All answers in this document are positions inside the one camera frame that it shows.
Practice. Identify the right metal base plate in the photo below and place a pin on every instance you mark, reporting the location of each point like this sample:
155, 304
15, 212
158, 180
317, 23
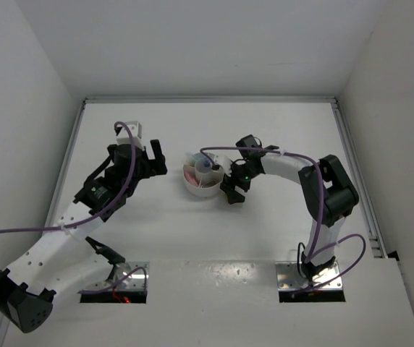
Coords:
289, 279

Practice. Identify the pink highlighter marker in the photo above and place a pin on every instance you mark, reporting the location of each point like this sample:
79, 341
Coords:
190, 178

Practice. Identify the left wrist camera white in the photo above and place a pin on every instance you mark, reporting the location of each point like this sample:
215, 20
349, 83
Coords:
122, 136

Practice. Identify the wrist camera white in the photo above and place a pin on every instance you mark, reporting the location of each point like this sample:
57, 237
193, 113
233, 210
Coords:
220, 163
122, 136

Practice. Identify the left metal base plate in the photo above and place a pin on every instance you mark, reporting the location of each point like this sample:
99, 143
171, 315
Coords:
129, 276

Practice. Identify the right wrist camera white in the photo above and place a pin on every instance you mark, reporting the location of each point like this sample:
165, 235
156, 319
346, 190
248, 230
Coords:
220, 163

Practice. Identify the blue highlighter marker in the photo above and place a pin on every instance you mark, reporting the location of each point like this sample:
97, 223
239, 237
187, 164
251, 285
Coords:
192, 158

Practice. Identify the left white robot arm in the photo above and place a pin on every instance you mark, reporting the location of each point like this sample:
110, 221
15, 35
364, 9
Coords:
66, 260

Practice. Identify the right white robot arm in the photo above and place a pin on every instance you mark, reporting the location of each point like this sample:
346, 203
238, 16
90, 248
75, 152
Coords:
329, 194

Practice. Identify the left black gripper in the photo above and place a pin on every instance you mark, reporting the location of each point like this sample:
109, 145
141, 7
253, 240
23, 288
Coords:
153, 167

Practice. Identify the white round divided organizer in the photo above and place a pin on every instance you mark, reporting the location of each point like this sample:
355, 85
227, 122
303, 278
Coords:
202, 178

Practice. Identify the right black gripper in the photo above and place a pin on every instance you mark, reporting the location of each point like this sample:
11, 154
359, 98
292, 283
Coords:
229, 185

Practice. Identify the metal base plate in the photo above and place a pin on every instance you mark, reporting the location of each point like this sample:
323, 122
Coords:
289, 279
129, 276

